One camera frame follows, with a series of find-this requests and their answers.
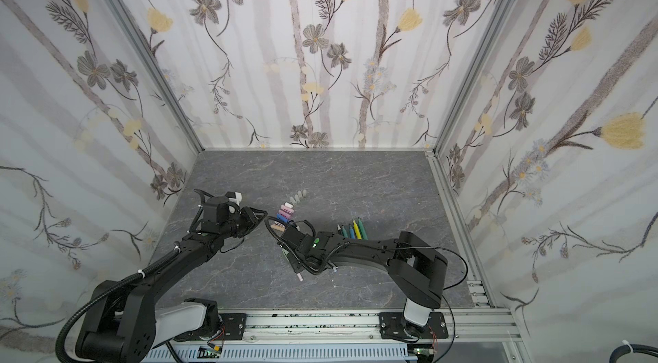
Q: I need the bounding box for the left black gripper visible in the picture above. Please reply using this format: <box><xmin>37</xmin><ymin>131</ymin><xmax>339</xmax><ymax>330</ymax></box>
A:
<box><xmin>218</xmin><ymin>205</ymin><xmax>268</xmax><ymax>240</ymax></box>

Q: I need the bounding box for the blue pen cap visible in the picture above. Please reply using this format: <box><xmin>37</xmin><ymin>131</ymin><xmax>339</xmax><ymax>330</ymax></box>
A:
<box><xmin>276</xmin><ymin>214</ymin><xmax>290</xmax><ymax>224</ymax></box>

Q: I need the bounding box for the white perforated cable duct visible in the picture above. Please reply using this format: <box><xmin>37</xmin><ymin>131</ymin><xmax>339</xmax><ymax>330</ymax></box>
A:
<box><xmin>174</xmin><ymin>343</ymin><xmax>417</xmax><ymax>362</ymax></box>

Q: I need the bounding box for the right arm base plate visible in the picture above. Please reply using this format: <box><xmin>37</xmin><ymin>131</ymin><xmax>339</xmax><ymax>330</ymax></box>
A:
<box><xmin>378</xmin><ymin>312</ymin><xmax>449</xmax><ymax>342</ymax></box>

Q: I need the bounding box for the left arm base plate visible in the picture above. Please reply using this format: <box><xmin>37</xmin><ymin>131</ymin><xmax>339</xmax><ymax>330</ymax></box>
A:
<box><xmin>190</xmin><ymin>313</ymin><xmax>247</xmax><ymax>342</ymax></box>

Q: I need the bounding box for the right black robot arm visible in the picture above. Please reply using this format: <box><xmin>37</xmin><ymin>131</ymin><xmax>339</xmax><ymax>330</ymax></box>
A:
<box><xmin>275</xmin><ymin>226</ymin><xmax>448</xmax><ymax>328</ymax></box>

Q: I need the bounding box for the black corrugated cable hose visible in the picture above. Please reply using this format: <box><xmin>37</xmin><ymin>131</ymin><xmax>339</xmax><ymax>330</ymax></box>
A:
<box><xmin>55</xmin><ymin>249</ymin><xmax>181</xmax><ymax>363</ymax></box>

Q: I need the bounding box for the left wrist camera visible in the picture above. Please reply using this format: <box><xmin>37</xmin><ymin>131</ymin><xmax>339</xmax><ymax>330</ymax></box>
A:
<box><xmin>206</xmin><ymin>192</ymin><xmax>242</xmax><ymax>214</ymax></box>

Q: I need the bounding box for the black cable coil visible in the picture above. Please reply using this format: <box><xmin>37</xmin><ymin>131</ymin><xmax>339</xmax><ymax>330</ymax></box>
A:
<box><xmin>608</xmin><ymin>343</ymin><xmax>658</xmax><ymax>363</ymax></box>

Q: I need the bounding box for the yellow highlighter marker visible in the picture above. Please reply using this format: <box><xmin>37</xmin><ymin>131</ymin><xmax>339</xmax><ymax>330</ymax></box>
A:
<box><xmin>352</xmin><ymin>220</ymin><xmax>363</xmax><ymax>240</ymax></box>

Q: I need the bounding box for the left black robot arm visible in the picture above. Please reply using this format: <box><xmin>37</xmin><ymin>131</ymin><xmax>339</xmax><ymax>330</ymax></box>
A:
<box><xmin>56</xmin><ymin>193</ymin><xmax>267</xmax><ymax>362</ymax></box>

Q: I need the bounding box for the aluminium mounting rail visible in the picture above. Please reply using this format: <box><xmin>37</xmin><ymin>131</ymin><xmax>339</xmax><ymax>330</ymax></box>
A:
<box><xmin>153</xmin><ymin>307</ymin><xmax>523</xmax><ymax>346</ymax></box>

